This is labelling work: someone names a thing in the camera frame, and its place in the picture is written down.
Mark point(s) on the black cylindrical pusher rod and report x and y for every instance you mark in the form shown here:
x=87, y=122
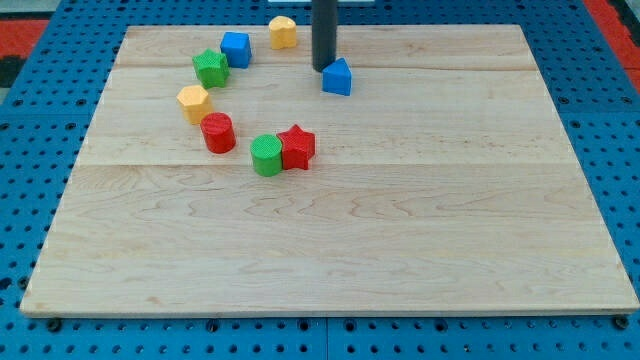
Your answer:
x=324, y=22

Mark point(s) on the blue triangle block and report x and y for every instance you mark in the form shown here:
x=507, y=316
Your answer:
x=337, y=78

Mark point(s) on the blue cube block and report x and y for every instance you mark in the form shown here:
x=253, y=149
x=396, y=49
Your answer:
x=237, y=48

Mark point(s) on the green star block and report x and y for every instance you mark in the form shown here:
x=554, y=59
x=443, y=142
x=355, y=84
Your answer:
x=211, y=68

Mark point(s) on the red star block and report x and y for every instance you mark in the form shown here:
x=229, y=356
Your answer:
x=298, y=148

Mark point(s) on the green cylinder block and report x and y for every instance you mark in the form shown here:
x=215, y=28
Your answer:
x=266, y=153

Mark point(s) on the yellow hexagon block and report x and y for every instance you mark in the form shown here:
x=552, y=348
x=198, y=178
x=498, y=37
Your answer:
x=195, y=103

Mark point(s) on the red cylinder block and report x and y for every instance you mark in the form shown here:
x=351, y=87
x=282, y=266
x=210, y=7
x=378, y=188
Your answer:
x=218, y=132

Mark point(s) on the wooden board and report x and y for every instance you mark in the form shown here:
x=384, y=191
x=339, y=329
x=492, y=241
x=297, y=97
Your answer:
x=444, y=185

